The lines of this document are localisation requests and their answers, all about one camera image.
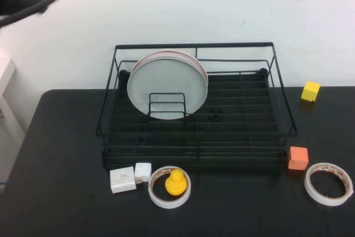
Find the pink plate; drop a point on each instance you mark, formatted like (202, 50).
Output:
(172, 54)

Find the grey plate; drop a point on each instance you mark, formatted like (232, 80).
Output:
(166, 81)

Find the white tape roll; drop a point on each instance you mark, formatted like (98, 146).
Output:
(169, 204)
(330, 201)

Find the black drip tray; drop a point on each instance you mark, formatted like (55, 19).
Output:
(235, 103)

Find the small white charger cube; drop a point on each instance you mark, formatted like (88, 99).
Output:
(143, 170)

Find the yellow cube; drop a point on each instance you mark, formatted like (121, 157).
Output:
(310, 91)

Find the large white charger adapter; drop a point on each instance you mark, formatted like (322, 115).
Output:
(122, 181)

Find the yellow rubber duck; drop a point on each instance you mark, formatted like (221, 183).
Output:
(174, 185)

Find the orange cube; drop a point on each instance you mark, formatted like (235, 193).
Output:
(298, 158)

